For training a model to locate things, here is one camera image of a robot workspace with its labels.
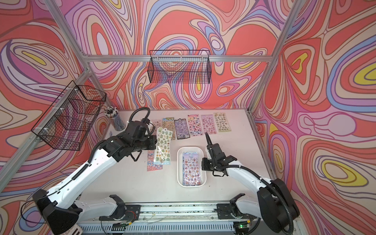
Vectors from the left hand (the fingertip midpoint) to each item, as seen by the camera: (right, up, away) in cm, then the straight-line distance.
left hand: (160, 141), depth 74 cm
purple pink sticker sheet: (+30, +8, +37) cm, 49 cm away
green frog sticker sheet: (+1, -6, +3) cm, 6 cm away
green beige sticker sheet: (+40, +10, +38) cm, 57 cm away
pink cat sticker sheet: (+19, +8, +37) cm, 42 cm away
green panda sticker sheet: (-1, +10, +38) cm, 39 cm away
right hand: (+23, -18, +11) cm, 32 cm away
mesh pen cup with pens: (-37, +17, +22) cm, 46 cm away
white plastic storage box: (+9, -20, +10) cm, 25 cm away
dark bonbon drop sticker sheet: (+9, +5, +34) cm, 36 cm away
